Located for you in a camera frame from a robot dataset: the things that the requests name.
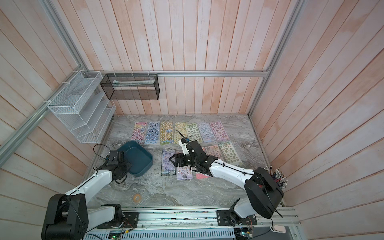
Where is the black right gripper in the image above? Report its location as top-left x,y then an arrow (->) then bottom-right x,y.
169,153 -> 201,168

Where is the purple doll sticker sheet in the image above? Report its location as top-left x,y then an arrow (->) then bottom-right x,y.
176,166 -> 193,180

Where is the blue red character sheet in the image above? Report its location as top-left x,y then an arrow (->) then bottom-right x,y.
196,173 -> 210,180

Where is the teal plastic storage box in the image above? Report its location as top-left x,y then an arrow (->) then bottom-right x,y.
118,141 -> 153,177

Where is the pink food sticker sheet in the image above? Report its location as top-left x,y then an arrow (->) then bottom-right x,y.
202,145 -> 224,160

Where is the white green sticker sheet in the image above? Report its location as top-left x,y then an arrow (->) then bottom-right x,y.
186,123 -> 203,144

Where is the lilac gem sticker sheet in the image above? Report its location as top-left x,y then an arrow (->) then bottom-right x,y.
198,123 -> 216,143

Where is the dark small sticker sheet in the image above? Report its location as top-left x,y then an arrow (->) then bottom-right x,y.
161,149 -> 176,176

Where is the green panda sticker sheet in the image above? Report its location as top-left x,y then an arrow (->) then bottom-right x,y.
174,122 -> 188,145

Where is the pink character sticker sheet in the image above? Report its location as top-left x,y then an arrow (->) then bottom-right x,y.
210,121 -> 230,142

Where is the green cactus sticker sheet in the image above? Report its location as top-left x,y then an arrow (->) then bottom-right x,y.
219,141 -> 243,166

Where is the yellow animal sticker sheet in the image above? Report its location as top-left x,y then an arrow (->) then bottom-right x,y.
160,121 -> 174,145

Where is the blue penguin sticker sheet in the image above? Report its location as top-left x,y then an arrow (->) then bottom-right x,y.
145,122 -> 161,145

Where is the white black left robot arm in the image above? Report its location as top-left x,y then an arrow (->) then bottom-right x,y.
41,151 -> 132,240

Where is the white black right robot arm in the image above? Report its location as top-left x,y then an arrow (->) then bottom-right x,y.
169,139 -> 284,227

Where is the red cup of pencils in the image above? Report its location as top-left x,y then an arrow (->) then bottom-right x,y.
265,166 -> 288,191

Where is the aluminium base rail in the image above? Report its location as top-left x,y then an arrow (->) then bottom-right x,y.
122,206 -> 302,231

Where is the white wire mesh shelf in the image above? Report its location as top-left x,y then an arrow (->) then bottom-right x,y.
48,71 -> 116,144

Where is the black wire mesh basket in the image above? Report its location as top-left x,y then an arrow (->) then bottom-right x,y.
101,73 -> 160,101

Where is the aluminium frame bar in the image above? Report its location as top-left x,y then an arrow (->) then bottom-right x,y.
99,70 -> 269,77

